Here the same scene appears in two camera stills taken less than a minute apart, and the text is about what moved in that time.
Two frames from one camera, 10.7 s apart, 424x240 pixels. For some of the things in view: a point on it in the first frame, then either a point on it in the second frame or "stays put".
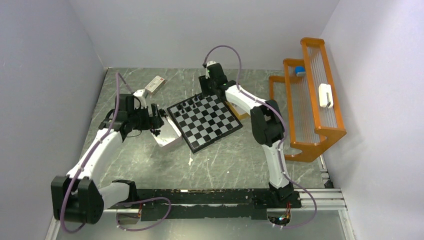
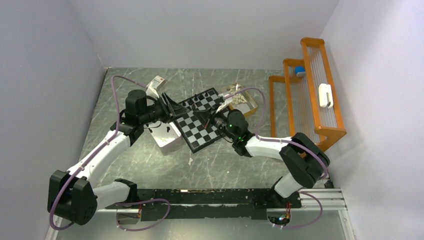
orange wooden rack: (312, 114) stays put
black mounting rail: (166, 204) stays put
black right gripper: (203, 81) -> (204, 117)
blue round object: (300, 71) stays put
